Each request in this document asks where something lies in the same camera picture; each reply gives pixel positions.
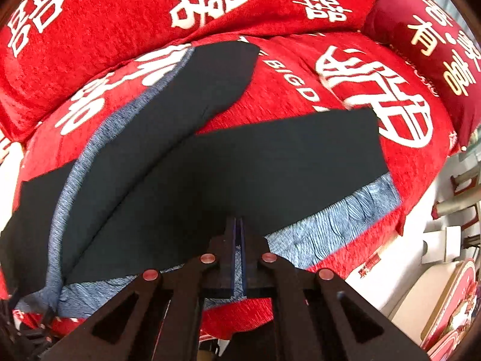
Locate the white cardboard box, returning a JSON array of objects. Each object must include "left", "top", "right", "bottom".
[{"left": 421, "top": 226, "right": 463, "bottom": 264}]

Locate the red printed backrest cover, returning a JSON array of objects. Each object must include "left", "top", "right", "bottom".
[{"left": 0, "top": 0, "right": 388, "bottom": 143}]

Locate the wooden chair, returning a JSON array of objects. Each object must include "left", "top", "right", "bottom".
[{"left": 430, "top": 158, "right": 481, "bottom": 249}]

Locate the black pants grey lining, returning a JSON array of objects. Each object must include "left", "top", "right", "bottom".
[{"left": 0, "top": 39, "right": 401, "bottom": 318}]

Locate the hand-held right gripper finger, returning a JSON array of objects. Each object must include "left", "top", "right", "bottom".
[
  {"left": 237, "top": 216, "right": 433, "bottom": 361},
  {"left": 39, "top": 216, "right": 238, "bottom": 361}
]

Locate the dark red gold-print pillow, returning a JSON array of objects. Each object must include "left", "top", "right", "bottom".
[{"left": 361, "top": 0, "right": 481, "bottom": 151}]

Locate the red round decorated box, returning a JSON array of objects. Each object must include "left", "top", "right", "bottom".
[{"left": 419, "top": 258, "right": 481, "bottom": 361}]

